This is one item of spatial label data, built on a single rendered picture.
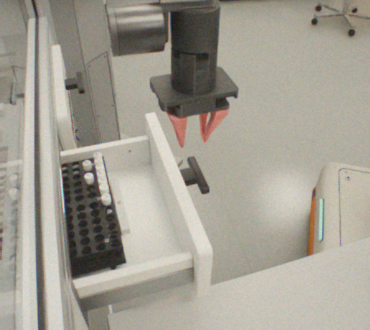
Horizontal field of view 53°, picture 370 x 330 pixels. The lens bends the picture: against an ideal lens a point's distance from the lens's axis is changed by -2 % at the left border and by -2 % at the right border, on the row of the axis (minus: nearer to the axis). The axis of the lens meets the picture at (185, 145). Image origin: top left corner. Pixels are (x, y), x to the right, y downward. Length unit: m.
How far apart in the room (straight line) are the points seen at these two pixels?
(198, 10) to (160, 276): 0.32
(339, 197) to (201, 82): 1.08
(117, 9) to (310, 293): 0.49
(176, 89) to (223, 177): 1.37
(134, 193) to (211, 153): 1.34
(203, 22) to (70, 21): 1.01
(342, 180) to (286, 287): 0.94
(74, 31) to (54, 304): 1.15
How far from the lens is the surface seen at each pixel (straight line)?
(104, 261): 0.53
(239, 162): 1.91
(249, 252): 1.58
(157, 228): 0.59
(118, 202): 0.61
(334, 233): 1.36
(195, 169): 0.56
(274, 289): 0.63
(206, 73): 0.46
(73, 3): 1.37
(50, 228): 0.42
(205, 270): 0.48
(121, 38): 0.41
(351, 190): 1.51
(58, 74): 0.79
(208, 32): 0.43
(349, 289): 0.67
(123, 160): 0.66
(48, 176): 0.47
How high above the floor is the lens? 1.31
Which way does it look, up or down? 41 degrees down
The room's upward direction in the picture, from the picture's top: straight up
